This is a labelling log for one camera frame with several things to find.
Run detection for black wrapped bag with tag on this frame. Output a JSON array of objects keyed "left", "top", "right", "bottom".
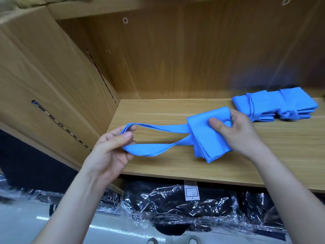
[{"left": 121, "top": 178, "right": 240, "bottom": 235}]

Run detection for person's left forearm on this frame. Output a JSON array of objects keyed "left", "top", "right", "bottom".
[{"left": 31, "top": 167, "right": 105, "bottom": 244}]

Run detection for beige woven basket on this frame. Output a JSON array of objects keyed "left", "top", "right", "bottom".
[{"left": 0, "top": 0, "right": 93, "bottom": 11}]

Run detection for white paper tag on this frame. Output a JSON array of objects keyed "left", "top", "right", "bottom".
[{"left": 183, "top": 180, "right": 201, "bottom": 202}]

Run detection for person's right hand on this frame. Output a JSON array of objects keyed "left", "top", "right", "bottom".
[{"left": 208, "top": 109, "right": 271, "bottom": 162}]

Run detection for person's left hand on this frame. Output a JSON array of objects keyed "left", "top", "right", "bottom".
[{"left": 81, "top": 124, "right": 138, "bottom": 187}]

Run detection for wooden shelf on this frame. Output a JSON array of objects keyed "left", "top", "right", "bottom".
[{"left": 0, "top": 0, "right": 325, "bottom": 194}]

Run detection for light blue non-woven bag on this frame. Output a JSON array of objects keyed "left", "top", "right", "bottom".
[
  {"left": 232, "top": 90, "right": 286, "bottom": 123},
  {"left": 121, "top": 106, "right": 234, "bottom": 164},
  {"left": 278, "top": 86, "right": 320, "bottom": 121}
]

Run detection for black plastic-wrapped bag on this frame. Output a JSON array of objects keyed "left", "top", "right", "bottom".
[
  {"left": 239, "top": 186, "right": 289, "bottom": 234},
  {"left": 0, "top": 172, "right": 123, "bottom": 212}
]

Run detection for person's right forearm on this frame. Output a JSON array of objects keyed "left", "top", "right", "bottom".
[{"left": 253, "top": 146, "right": 325, "bottom": 244}]

